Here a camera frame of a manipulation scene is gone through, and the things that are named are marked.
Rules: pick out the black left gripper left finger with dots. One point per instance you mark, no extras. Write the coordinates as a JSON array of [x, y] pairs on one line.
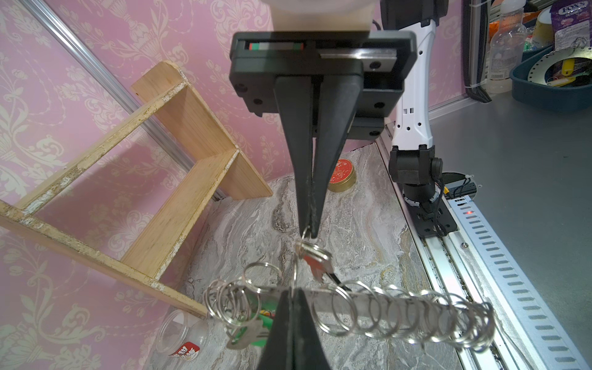
[[279, 350]]

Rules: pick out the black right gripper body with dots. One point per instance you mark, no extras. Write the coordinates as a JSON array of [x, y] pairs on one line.
[[384, 58]]

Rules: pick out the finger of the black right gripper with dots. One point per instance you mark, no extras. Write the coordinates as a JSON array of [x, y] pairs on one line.
[[294, 98], [337, 108]]

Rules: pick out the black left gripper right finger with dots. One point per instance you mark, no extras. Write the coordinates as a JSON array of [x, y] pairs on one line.
[[307, 352]]

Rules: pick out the brass key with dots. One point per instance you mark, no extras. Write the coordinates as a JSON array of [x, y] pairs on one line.
[[241, 338]]

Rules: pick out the green key tag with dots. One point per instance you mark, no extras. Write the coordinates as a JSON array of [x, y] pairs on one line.
[[266, 314]]

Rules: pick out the black key tag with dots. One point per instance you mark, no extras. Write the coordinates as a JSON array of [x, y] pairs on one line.
[[335, 280]]

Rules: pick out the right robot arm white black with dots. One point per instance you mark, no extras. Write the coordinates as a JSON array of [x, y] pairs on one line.
[[413, 163]]

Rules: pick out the red round tin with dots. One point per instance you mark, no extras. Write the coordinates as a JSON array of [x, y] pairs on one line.
[[344, 177]]

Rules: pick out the clear plastic cup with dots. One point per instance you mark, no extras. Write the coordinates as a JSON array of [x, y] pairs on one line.
[[182, 336]]

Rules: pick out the clear plastic bottle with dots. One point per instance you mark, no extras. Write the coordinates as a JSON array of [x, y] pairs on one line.
[[506, 46]]

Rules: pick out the blue storage tray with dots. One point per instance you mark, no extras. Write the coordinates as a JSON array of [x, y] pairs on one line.
[[536, 88]]

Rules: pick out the purple box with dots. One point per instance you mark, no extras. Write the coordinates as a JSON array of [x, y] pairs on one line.
[[571, 23]]

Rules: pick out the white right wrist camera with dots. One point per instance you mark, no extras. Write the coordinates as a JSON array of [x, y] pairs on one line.
[[321, 15]]

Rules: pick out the aluminium corner post right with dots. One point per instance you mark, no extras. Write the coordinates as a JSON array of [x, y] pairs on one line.
[[82, 54]]

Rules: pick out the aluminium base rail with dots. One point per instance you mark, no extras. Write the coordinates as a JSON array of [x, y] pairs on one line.
[[473, 262]]

